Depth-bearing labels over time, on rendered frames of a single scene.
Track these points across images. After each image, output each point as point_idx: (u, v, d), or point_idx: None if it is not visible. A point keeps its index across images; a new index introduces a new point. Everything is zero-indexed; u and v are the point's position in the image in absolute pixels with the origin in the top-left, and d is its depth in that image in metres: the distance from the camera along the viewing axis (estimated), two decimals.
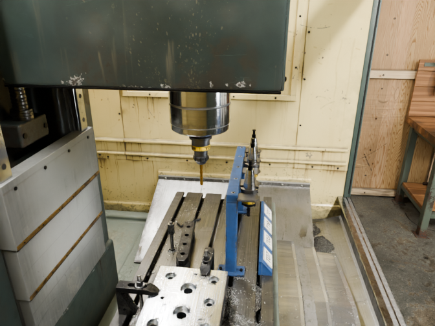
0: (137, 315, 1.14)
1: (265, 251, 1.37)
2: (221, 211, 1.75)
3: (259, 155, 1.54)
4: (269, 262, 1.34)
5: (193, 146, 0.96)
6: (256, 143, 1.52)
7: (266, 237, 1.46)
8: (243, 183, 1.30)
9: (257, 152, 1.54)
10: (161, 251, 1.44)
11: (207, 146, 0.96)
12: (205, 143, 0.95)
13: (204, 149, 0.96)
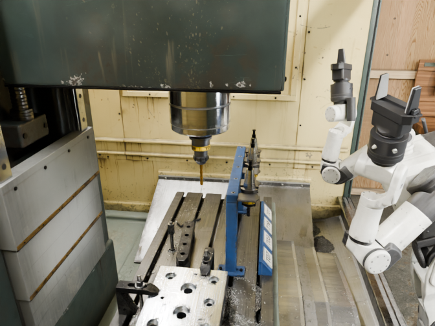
0: (137, 315, 1.14)
1: (265, 251, 1.37)
2: (221, 211, 1.75)
3: (259, 155, 1.54)
4: (269, 262, 1.34)
5: (193, 146, 0.96)
6: (256, 143, 1.52)
7: (266, 237, 1.46)
8: (243, 183, 1.30)
9: (257, 152, 1.54)
10: (161, 251, 1.44)
11: (207, 146, 0.96)
12: (205, 143, 0.95)
13: (204, 149, 0.96)
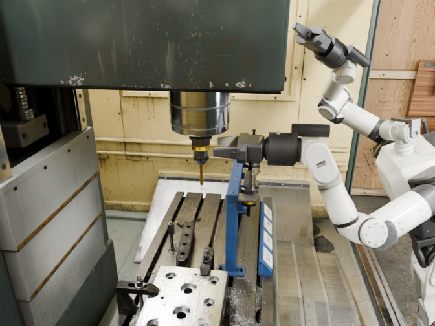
0: (137, 315, 1.14)
1: (265, 251, 1.37)
2: (221, 211, 1.75)
3: None
4: (269, 262, 1.34)
5: (193, 146, 0.96)
6: None
7: (266, 237, 1.46)
8: (243, 183, 1.30)
9: None
10: (161, 251, 1.44)
11: (207, 146, 0.96)
12: (205, 143, 0.95)
13: (204, 149, 0.96)
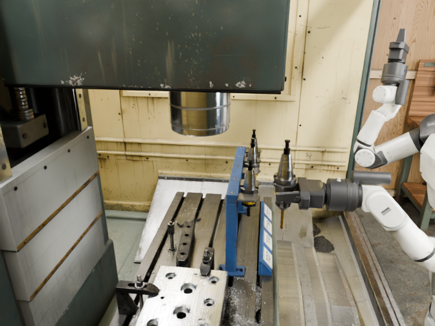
0: (137, 315, 1.14)
1: (265, 251, 1.37)
2: (221, 211, 1.75)
3: (259, 155, 1.54)
4: (269, 262, 1.34)
5: None
6: (256, 143, 1.52)
7: (266, 237, 1.46)
8: (243, 183, 1.30)
9: (257, 152, 1.54)
10: (161, 251, 1.44)
11: None
12: (290, 191, 0.98)
13: None
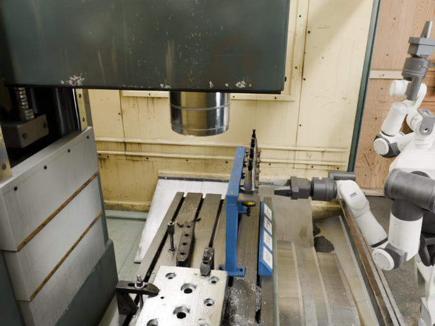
0: (137, 315, 1.14)
1: (265, 251, 1.37)
2: (221, 211, 1.75)
3: (259, 155, 1.54)
4: (269, 262, 1.34)
5: None
6: (256, 143, 1.52)
7: (266, 237, 1.46)
8: (243, 183, 1.30)
9: (257, 152, 1.54)
10: (161, 251, 1.44)
11: None
12: None
13: None
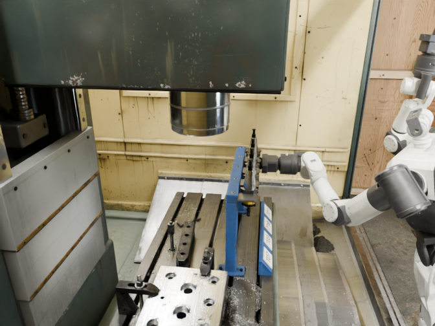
0: (137, 315, 1.14)
1: (265, 251, 1.37)
2: (221, 211, 1.75)
3: (259, 154, 1.54)
4: (269, 262, 1.34)
5: None
6: (256, 143, 1.52)
7: (266, 237, 1.46)
8: (243, 183, 1.30)
9: (257, 152, 1.54)
10: (161, 251, 1.44)
11: None
12: None
13: None
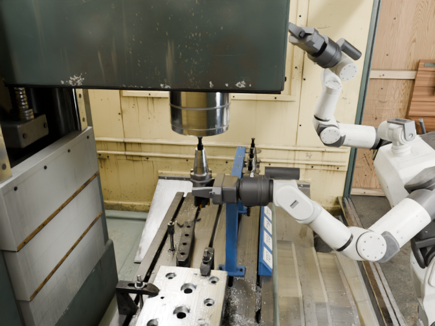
0: (137, 315, 1.14)
1: (265, 251, 1.37)
2: (221, 211, 1.75)
3: (210, 176, 1.00)
4: (269, 262, 1.34)
5: None
6: (204, 158, 0.98)
7: (266, 237, 1.46)
8: None
9: (207, 172, 1.00)
10: (161, 251, 1.44)
11: None
12: None
13: None
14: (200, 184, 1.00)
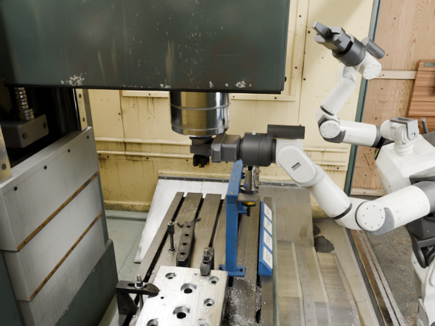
0: (137, 315, 1.14)
1: (265, 251, 1.37)
2: (221, 211, 1.75)
3: None
4: (269, 262, 1.34)
5: None
6: None
7: (266, 237, 1.46)
8: (243, 183, 1.30)
9: None
10: (161, 251, 1.44)
11: None
12: None
13: None
14: (199, 141, 0.95)
